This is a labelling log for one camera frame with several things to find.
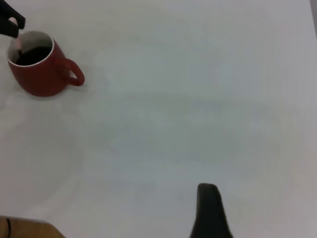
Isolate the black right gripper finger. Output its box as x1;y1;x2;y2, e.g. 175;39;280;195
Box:
189;183;234;238

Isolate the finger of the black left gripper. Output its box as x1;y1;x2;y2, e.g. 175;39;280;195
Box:
0;0;26;29
0;16;19;39

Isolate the pink handled metal spoon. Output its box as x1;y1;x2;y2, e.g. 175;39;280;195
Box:
8;16;24;55

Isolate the red ceramic mug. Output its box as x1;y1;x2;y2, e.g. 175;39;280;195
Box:
6;30;86;98

